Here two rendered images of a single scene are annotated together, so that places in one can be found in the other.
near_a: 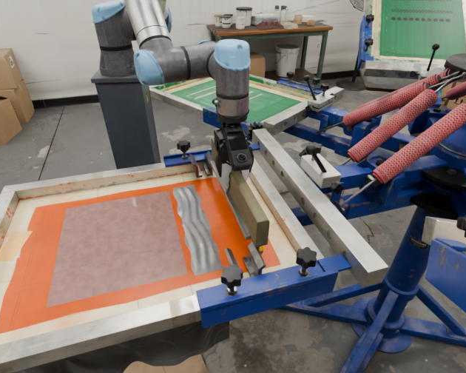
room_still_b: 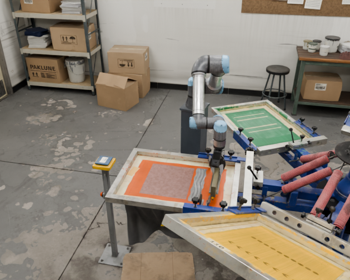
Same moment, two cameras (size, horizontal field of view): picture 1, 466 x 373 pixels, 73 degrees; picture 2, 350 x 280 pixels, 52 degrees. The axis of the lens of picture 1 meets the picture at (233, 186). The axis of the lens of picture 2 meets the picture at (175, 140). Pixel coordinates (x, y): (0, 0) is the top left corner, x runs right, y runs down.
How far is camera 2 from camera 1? 1.53 m
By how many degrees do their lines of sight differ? 25
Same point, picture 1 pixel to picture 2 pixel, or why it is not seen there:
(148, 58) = (193, 121)
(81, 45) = (194, 49)
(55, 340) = (140, 200)
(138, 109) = not seen: hidden behind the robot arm
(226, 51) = (216, 126)
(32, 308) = (135, 191)
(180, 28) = (273, 45)
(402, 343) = not seen: outside the picture
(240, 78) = (220, 135)
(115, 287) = (160, 194)
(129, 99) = not seen: hidden behind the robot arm
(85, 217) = (159, 169)
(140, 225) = (177, 178)
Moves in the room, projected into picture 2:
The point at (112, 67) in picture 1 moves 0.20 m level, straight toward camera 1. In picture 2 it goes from (190, 105) to (186, 116)
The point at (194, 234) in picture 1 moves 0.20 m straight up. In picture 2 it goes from (195, 188) to (196, 161)
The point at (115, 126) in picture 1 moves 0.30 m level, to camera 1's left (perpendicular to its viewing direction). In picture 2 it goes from (185, 130) to (153, 122)
